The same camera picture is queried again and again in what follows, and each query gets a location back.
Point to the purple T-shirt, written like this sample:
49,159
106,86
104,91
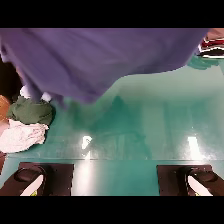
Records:
100,56

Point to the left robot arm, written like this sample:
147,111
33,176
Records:
55,178

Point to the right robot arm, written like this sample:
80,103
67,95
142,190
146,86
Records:
170,180

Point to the green garment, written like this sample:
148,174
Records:
31,111

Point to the pale blue garment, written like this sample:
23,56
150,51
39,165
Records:
25,92

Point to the white garment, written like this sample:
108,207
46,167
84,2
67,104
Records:
21,136

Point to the teal garment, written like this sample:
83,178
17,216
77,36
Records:
200,63

